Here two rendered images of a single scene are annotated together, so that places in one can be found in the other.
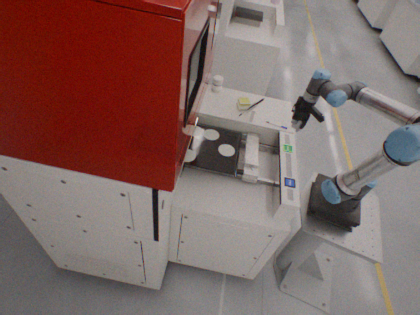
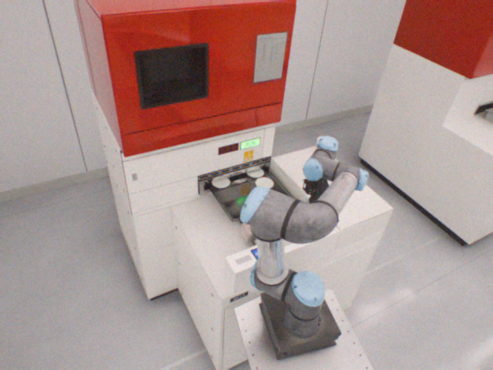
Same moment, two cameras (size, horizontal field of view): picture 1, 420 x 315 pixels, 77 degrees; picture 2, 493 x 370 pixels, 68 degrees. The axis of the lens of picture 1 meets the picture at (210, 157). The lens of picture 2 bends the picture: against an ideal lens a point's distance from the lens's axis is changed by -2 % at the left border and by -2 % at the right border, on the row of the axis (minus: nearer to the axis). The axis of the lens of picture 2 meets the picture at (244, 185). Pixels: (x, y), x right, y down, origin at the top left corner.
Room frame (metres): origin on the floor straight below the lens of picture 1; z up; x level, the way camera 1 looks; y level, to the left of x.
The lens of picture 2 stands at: (0.28, -1.27, 2.19)
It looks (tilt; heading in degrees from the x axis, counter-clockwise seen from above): 40 degrees down; 58
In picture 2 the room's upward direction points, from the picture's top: 5 degrees clockwise
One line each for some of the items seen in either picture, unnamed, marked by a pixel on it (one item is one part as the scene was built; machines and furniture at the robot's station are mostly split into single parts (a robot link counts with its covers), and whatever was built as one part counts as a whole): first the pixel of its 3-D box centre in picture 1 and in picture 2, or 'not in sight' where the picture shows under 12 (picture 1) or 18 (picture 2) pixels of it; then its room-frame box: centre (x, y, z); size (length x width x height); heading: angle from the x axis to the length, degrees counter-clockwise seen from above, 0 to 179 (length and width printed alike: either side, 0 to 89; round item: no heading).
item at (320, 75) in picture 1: (319, 82); (326, 152); (1.17, -0.43, 1.41); 0.09 x 0.08 x 0.11; 31
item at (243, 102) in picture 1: (243, 104); not in sight; (1.47, -0.15, 1.00); 0.07 x 0.07 x 0.07; 18
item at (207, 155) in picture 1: (208, 146); (247, 188); (1.12, 0.02, 0.90); 0.34 x 0.34 x 0.01; 89
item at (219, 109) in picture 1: (245, 114); (326, 191); (1.50, -0.18, 0.89); 0.62 x 0.35 x 0.14; 89
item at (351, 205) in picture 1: (348, 194); (303, 312); (0.91, -0.75, 0.96); 0.15 x 0.15 x 0.10
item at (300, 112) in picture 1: (303, 109); (316, 183); (1.17, -0.42, 1.25); 0.09 x 0.08 x 0.12; 89
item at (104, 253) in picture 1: (127, 201); (186, 210); (0.93, 0.49, 0.41); 0.82 x 0.71 x 0.82; 179
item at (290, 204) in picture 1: (284, 172); (283, 253); (1.04, -0.44, 0.89); 0.55 x 0.09 x 0.14; 179
